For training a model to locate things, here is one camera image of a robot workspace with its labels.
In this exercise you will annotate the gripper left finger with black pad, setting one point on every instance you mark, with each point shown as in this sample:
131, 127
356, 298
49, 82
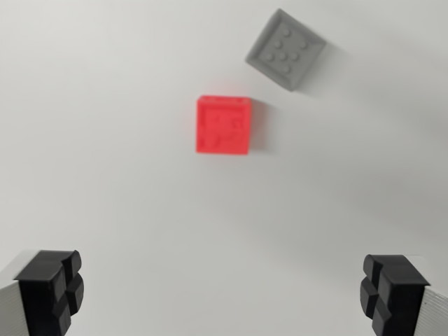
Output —
38, 290

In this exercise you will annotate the grey studded cube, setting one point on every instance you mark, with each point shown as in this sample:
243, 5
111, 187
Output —
285, 50

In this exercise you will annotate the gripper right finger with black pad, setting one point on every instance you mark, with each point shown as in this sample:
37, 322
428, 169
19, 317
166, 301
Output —
399, 294

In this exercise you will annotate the red studded cube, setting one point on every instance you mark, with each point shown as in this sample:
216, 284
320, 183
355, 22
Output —
223, 126

